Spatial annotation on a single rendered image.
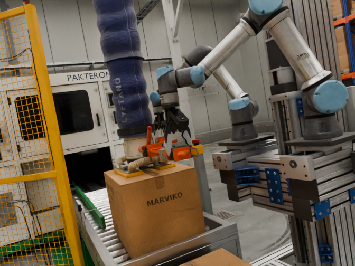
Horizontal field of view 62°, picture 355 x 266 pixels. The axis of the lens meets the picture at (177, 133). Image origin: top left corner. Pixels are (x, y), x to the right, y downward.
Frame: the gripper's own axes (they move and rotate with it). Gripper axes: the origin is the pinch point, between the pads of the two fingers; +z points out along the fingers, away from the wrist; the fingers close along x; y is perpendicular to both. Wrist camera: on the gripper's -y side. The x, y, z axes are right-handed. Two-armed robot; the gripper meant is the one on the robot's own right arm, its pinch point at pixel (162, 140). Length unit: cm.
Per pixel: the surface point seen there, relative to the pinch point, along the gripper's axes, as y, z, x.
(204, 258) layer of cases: 77, 53, -17
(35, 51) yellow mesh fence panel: -8, -71, -72
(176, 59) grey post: -220, -103, 125
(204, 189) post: 10.2, 40.3, 21.8
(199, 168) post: 10.2, 24.7, 20.7
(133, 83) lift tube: 40, -37, -26
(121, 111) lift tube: 35, -23, -34
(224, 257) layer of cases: 83, 53, -10
